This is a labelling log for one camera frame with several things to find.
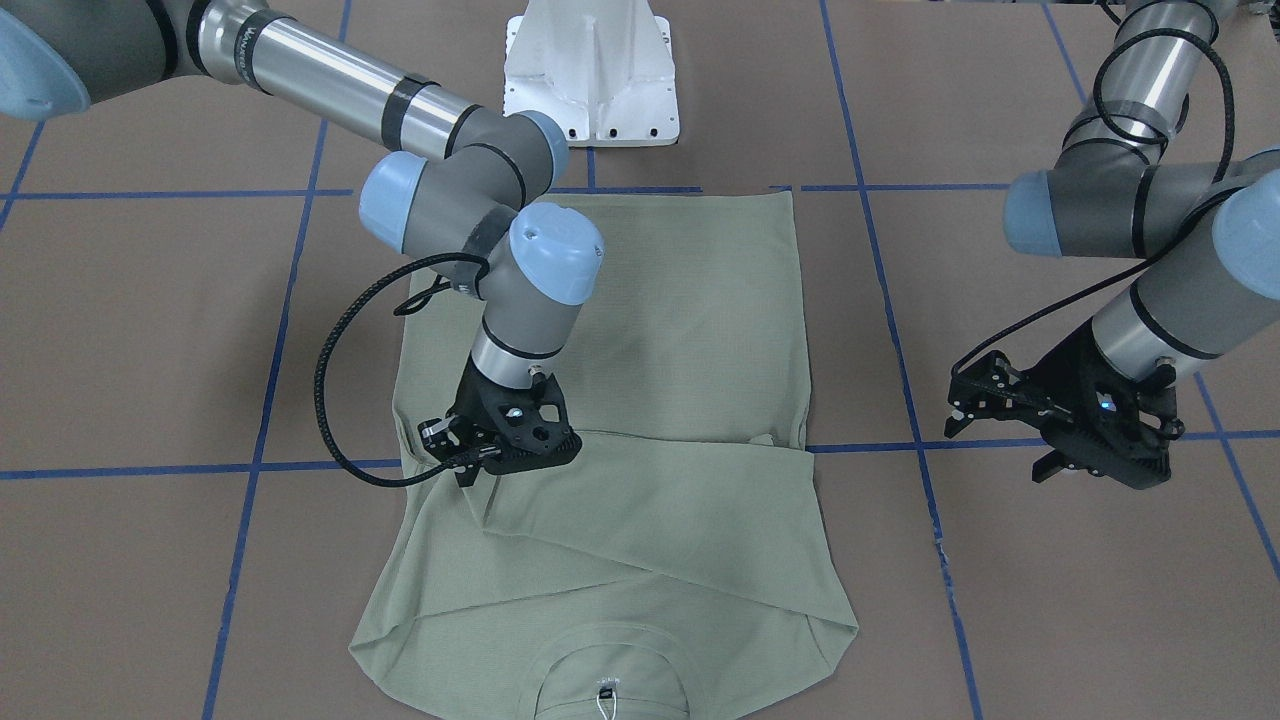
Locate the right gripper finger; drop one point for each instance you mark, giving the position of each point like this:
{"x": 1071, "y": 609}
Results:
{"x": 466, "y": 475}

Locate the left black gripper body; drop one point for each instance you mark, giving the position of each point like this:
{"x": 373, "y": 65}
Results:
{"x": 1062, "y": 372}

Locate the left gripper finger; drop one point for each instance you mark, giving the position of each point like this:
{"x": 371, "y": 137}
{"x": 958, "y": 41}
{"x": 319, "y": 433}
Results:
{"x": 1048, "y": 466}

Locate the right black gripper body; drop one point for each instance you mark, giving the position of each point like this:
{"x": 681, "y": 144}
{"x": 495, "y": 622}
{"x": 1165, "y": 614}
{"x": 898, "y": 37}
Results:
{"x": 467, "y": 410}

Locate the green long sleeve shirt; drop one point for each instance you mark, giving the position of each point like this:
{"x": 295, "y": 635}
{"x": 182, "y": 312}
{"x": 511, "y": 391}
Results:
{"x": 678, "y": 568}

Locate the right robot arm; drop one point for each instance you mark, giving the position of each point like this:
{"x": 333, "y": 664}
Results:
{"x": 460, "y": 192}

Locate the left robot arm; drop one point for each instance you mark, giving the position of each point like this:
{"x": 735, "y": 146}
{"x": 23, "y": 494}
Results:
{"x": 1145, "y": 172}

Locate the white camera mast pedestal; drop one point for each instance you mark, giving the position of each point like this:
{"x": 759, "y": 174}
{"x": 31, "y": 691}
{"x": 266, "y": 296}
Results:
{"x": 604, "y": 71}

